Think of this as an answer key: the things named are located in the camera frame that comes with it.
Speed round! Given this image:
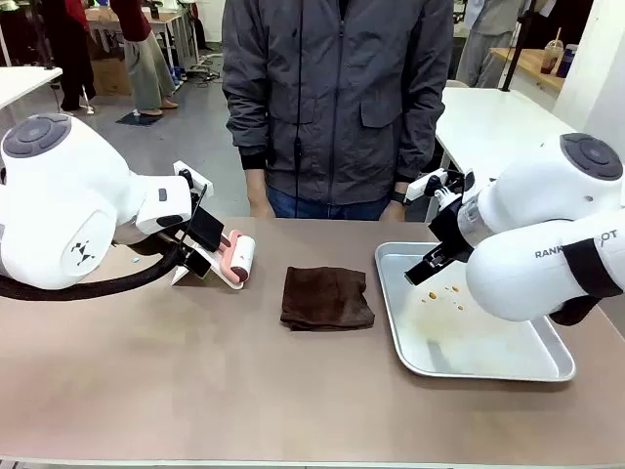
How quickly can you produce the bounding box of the bystander in beige trousers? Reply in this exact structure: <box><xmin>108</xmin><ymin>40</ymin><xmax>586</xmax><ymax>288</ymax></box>
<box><xmin>108</xmin><ymin>0</ymin><xmax>180</xmax><ymax>112</ymax></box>

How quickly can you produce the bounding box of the wooden background desk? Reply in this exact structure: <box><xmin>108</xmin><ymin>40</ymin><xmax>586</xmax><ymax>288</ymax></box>
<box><xmin>85</xmin><ymin>7</ymin><xmax>197</xmax><ymax>67</ymax></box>

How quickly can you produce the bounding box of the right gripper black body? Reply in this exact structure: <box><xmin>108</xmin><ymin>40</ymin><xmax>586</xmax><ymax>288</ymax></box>
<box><xmin>428</xmin><ymin>193</ymin><xmax>478</xmax><ymax>261</ymax></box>

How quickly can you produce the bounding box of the bystander in grey clothes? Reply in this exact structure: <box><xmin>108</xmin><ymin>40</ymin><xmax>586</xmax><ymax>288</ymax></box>
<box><xmin>455</xmin><ymin>0</ymin><xmax>520</xmax><ymax>90</ymax></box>

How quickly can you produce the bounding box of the silver metal tray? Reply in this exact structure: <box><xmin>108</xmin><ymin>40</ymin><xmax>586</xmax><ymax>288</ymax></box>
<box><xmin>374</xmin><ymin>240</ymin><xmax>578</xmax><ymax>383</ymax></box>

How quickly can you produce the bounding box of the bystander in black clothes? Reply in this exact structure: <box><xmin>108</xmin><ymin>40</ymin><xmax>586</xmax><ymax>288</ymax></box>
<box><xmin>46</xmin><ymin>0</ymin><xmax>98</xmax><ymax>112</ymax></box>

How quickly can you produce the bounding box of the person's left forearm grey sleeve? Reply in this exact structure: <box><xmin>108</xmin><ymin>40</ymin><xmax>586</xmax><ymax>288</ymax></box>
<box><xmin>393</xmin><ymin>72</ymin><xmax>455</xmax><ymax>196</ymax></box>

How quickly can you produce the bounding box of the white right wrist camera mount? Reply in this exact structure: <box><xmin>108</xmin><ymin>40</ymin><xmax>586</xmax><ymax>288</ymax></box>
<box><xmin>405</xmin><ymin>167</ymin><xmax>476</xmax><ymax>206</ymax></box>

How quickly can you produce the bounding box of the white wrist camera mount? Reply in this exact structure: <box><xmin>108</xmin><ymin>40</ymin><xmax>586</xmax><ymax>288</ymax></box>
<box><xmin>405</xmin><ymin>167</ymin><xmax>476</xmax><ymax>206</ymax></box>
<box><xmin>172</xmin><ymin>159</ymin><xmax>215</xmax><ymax>197</ymax></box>

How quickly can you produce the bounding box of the white lint roller stand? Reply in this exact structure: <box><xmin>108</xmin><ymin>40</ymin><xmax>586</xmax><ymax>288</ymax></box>
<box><xmin>170</xmin><ymin>243</ymin><xmax>245</xmax><ymax>291</ymax></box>

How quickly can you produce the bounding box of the brown cardboard box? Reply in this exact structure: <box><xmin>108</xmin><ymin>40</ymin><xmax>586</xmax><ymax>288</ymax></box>
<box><xmin>90</xmin><ymin>57</ymin><xmax>134</xmax><ymax>98</ymax></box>

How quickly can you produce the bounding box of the purple bottle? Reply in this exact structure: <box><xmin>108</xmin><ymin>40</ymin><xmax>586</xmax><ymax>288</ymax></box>
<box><xmin>556</xmin><ymin>43</ymin><xmax>580</xmax><ymax>80</ymax></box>

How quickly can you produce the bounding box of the small white side table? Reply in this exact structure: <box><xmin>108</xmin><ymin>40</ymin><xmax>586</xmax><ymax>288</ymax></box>
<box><xmin>0</xmin><ymin>64</ymin><xmax>64</xmax><ymax>112</ymax></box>

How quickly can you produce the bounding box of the black left arm cable sleeve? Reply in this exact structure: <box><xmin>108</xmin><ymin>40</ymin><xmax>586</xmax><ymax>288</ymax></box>
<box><xmin>0</xmin><ymin>242</ymin><xmax>185</xmax><ymax>302</ymax></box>

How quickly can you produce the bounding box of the black stand pole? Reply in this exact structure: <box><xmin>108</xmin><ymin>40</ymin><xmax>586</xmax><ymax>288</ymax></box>
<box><xmin>501</xmin><ymin>0</ymin><xmax>536</xmax><ymax>94</ymax></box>

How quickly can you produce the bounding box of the person's right forearm grey sleeve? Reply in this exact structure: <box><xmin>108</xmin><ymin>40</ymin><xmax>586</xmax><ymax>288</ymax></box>
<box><xmin>222</xmin><ymin>72</ymin><xmax>269</xmax><ymax>172</ymax></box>

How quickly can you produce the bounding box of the plastic drink cup with straw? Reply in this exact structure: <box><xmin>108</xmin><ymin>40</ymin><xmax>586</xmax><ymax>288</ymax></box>
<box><xmin>538</xmin><ymin>27</ymin><xmax>565</xmax><ymax>77</ymax></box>

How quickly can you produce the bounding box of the large white table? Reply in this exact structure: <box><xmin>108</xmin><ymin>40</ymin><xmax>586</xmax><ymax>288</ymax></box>
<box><xmin>433</xmin><ymin>86</ymin><xmax>563</xmax><ymax>172</ymax></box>

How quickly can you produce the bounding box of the person in grey jacket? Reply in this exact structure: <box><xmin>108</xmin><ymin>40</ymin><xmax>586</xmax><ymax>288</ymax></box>
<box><xmin>221</xmin><ymin>0</ymin><xmax>456</xmax><ymax>222</ymax></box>

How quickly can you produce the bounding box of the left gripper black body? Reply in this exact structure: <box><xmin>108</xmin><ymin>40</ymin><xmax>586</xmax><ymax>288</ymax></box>
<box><xmin>146</xmin><ymin>228</ymin><xmax>196</xmax><ymax>264</ymax></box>

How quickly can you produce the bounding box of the dark brown cloth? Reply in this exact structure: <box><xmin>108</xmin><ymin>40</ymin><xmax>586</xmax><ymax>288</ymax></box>
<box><xmin>279</xmin><ymin>265</ymin><xmax>377</xmax><ymax>333</ymax></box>

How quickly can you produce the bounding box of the light wooden table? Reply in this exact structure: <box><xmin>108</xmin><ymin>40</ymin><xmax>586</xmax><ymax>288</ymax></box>
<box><xmin>489</xmin><ymin>47</ymin><xmax>567</xmax><ymax>93</ymax></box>

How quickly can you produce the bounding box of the person's right hand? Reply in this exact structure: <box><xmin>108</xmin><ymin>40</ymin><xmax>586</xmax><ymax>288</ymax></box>
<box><xmin>245</xmin><ymin>168</ymin><xmax>275</xmax><ymax>219</ymax></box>

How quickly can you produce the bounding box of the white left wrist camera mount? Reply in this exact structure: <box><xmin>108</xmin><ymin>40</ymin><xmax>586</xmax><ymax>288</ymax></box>
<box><xmin>172</xmin><ymin>159</ymin><xmax>215</xmax><ymax>197</ymax></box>

